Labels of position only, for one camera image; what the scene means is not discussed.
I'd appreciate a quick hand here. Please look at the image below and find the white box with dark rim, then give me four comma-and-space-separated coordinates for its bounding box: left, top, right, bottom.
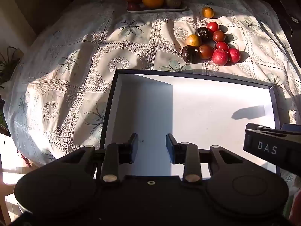
94, 69, 282, 181

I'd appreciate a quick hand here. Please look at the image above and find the white rectangular plate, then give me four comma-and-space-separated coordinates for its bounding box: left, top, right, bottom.
126, 1, 189, 14

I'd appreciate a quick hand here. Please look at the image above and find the small dark red fruit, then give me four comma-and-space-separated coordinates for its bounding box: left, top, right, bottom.
127, 2, 141, 12

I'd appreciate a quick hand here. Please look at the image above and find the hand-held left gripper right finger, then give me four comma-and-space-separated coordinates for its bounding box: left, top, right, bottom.
166, 134, 244, 184

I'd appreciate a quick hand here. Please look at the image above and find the large red radish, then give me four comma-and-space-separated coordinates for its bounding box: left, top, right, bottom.
212, 48, 229, 66

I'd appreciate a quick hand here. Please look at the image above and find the dark wrinkled passion fruit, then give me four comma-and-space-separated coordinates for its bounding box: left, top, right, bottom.
196, 27, 213, 43
182, 45, 200, 64

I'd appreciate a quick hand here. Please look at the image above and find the floral lace tablecloth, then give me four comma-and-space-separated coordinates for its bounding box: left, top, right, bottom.
3, 0, 301, 184

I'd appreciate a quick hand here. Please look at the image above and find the yellow orange round fruit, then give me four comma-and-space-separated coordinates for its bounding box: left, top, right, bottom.
186, 34, 202, 47

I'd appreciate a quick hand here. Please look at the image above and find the small red radish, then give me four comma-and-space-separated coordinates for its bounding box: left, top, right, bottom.
228, 48, 241, 63

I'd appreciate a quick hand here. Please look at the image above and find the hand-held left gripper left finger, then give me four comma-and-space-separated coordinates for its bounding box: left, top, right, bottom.
56, 133, 139, 186

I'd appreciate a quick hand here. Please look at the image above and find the wooden furniture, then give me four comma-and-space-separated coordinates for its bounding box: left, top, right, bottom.
0, 132, 32, 226

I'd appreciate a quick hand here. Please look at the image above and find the red cherry tomato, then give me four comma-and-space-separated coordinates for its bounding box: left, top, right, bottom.
207, 21, 220, 33
215, 41, 230, 52

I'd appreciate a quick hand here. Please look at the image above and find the green houseplant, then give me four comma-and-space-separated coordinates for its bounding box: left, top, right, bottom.
0, 46, 24, 92

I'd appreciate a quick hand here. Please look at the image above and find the dark red plum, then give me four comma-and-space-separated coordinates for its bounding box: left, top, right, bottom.
198, 44, 214, 60
213, 30, 226, 43

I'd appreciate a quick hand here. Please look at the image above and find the dark furniture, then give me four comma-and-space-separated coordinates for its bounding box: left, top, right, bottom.
271, 0, 301, 52

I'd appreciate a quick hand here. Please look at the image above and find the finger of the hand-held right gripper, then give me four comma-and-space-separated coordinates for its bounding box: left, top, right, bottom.
246, 122, 301, 144

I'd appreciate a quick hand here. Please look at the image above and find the small orange tangerine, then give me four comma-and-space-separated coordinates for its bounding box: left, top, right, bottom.
202, 7, 215, 18

